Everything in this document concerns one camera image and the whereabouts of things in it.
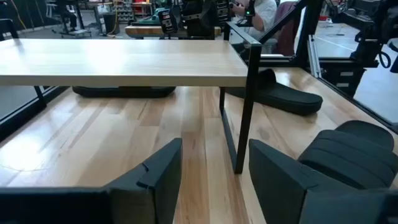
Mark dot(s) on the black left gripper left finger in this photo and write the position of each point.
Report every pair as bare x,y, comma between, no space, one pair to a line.
161,186

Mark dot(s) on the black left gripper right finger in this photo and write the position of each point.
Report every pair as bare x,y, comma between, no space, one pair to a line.
280,186

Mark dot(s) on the black foam slide sandal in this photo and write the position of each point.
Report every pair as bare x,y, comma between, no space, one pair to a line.
124,92
280,98
351,155

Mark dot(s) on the teal green machine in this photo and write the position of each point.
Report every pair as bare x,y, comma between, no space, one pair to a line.
149,20

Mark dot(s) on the wooden background table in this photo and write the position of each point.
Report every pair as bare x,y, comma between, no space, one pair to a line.
143,31

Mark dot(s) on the red storage rack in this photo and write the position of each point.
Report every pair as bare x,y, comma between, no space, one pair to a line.
141,6

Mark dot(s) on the person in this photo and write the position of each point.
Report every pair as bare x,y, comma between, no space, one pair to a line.
264,15

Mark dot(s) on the black waste bin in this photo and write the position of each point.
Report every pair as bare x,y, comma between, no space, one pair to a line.
111,23

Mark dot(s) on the maroon cloth covered chair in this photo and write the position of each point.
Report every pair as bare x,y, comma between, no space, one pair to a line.
287,31

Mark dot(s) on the silver upright aluminium extrusion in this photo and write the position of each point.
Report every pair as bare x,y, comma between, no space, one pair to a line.
314,56

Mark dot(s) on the wooden shelf with black frame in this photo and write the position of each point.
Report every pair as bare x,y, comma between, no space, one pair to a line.
124,62

